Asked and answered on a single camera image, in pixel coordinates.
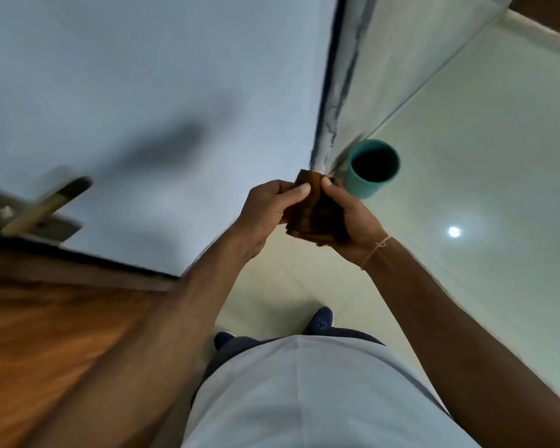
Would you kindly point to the person's left hand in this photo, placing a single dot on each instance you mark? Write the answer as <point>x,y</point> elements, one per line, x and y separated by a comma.
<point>266,214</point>

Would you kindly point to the person's right hand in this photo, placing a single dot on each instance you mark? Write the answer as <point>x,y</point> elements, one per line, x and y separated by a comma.
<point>354,219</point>

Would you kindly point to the brown cleaning cloth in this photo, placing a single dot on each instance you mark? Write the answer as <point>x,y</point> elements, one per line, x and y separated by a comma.
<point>317,214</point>

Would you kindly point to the teal plastic bucket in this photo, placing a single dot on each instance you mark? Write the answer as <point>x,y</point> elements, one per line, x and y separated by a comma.
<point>368,181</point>

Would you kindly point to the person's left forearm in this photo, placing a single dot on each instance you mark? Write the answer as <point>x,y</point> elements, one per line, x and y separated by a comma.
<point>135,359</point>

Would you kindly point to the person's right forearm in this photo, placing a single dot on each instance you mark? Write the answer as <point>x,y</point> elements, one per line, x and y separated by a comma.
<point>471,359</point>

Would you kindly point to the person's right navy shoe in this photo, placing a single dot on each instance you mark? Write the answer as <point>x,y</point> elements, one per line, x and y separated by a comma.
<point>319,320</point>

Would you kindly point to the person's navy shoe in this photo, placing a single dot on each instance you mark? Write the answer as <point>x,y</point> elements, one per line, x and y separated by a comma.
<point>224,340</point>
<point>319,320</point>

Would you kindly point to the person's right black trouser leg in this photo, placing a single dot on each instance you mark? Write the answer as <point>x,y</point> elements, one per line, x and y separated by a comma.
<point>354,335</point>

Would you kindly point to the person's black trouser leg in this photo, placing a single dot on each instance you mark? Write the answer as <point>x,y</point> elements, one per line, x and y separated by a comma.
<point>354,335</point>
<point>233,359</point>

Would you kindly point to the person's left navy shoe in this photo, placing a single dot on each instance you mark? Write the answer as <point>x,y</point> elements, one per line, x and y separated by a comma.
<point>224,340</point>

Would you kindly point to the person's left black trouser leg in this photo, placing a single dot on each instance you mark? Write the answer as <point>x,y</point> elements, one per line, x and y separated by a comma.
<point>233,359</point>

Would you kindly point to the white door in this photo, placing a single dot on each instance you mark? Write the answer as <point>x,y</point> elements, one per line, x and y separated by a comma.
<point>144,88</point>

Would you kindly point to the person's white shirt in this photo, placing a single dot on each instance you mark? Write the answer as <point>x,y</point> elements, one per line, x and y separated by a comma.
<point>317,396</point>

